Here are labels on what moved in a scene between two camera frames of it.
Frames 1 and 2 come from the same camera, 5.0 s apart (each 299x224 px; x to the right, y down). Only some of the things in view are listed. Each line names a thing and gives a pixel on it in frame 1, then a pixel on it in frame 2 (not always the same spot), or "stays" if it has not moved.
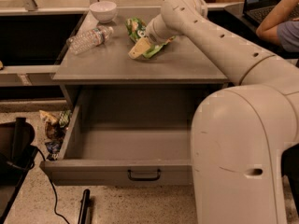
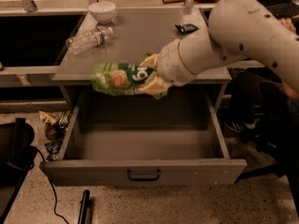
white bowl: (104, 10) stays
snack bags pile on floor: (56, 126) stays
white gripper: (154, 34) to (169, 63)
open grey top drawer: (127, 136) stays
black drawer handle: (144, 178) stays
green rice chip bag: (136, 28) to (119, 78)
